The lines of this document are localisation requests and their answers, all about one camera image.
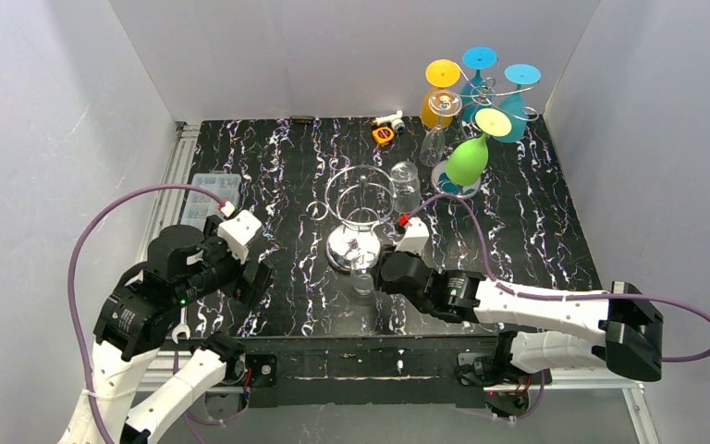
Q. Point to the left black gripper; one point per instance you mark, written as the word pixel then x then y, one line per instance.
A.
pixel 248 273

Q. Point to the clear stemless glass front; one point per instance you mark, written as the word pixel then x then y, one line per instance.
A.
pixel 361 280

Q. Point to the clear stemless glass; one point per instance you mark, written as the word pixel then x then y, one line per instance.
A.
pixel 405 187
pixel 361 280

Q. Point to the chrome glass rack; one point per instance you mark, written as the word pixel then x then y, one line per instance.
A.
pixel 488 97
pixel 359 199

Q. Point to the green plastic wine glass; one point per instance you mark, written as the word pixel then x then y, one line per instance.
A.
pixel 469 159

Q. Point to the tall clear champagne flute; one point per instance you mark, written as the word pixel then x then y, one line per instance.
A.
pixel 434 143

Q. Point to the orange plastic wine glass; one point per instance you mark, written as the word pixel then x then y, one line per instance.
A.
pixel 441 74

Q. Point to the blue plastic wine glass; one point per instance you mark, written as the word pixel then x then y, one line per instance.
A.
pixel 477 59
pixel 513 105

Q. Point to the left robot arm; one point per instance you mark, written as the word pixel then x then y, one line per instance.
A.
pixel 183 265

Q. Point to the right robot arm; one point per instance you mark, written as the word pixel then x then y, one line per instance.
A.
pixel 558 329

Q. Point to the silver open-end wrench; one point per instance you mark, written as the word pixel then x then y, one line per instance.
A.
pixel 182 329

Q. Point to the clear plastic screw box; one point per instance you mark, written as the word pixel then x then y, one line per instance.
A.
pixel 199 206

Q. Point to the yellow tape measure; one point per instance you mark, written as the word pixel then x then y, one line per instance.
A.
pixel 383 135

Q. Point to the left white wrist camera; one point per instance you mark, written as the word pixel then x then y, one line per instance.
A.
pixel 239 230

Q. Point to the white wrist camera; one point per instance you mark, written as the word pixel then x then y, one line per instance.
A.
pixel 239 230
pixel 414 239

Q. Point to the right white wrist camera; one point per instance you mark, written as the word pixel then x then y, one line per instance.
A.
pixel 414 239

